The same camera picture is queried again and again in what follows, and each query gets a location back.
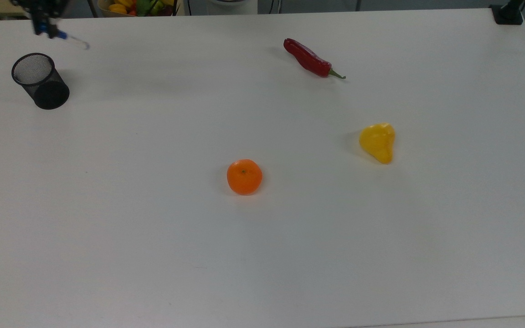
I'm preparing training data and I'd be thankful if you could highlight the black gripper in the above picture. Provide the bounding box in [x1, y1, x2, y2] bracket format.
[10, 0, 70, 40]

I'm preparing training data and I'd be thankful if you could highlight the blue white marker pen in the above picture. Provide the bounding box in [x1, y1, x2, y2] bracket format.
[57, 30, 91, 50]

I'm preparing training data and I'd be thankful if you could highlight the black mesh pen cup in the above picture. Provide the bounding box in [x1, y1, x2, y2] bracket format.
[11, 53, 70, 110]

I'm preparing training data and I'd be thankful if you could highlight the bowl of toy fruit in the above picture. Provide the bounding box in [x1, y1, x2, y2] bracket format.
[98, 0, 179, 17]

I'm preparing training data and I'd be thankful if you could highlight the orange mandarin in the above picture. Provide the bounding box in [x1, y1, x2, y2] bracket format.
[226, 159, 263, 196]

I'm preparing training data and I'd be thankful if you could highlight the red chili pepper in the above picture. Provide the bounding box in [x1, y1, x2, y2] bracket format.
[283, 38, 346, 80]

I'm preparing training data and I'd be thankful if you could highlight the yellow bell pepper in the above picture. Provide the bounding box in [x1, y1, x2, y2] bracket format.
[359, 123, 396, 164]

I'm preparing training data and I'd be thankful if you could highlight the black mount clamp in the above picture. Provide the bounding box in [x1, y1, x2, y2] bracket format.
[490, 0, 525, 26]

